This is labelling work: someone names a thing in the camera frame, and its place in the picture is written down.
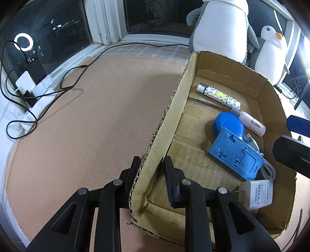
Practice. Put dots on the black plug adapter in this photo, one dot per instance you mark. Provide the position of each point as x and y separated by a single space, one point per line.
29 97

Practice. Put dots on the white power strip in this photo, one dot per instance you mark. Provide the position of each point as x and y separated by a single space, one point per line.
42 101

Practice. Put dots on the blue plastic stand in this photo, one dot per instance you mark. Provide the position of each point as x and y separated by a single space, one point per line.
232 150

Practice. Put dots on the small pink bottle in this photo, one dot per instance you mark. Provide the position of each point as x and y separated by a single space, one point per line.
251 124

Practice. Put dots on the blue round case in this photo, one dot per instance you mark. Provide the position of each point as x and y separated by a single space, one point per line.
227 123

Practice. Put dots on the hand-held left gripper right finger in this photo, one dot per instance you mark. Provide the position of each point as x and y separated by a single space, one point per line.
170 186

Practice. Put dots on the white window frame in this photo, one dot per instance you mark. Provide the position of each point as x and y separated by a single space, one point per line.
104 19

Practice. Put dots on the white power adapter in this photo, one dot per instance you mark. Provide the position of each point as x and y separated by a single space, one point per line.
260 193

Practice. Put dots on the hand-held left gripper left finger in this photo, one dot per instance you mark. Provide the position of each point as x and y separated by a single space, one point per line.
134 169

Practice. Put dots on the black power bank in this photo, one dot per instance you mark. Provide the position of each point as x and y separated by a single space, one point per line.
36 70

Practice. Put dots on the white charger block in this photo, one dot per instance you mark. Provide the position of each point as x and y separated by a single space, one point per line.
25 81

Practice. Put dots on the black stand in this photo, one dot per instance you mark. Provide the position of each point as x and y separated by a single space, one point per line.
302 95

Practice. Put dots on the patterned white lighter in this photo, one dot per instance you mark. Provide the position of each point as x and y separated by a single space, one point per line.
218 95

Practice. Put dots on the small white penguin plush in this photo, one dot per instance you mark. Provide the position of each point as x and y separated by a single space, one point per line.
270 58

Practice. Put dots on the cardboard box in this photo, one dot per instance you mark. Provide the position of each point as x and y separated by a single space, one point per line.
193 155

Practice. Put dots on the large grey white penguin plush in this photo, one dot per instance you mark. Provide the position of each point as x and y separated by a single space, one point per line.
220 31

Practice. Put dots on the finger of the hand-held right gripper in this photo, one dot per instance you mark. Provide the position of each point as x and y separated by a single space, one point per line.
293 152
299 124

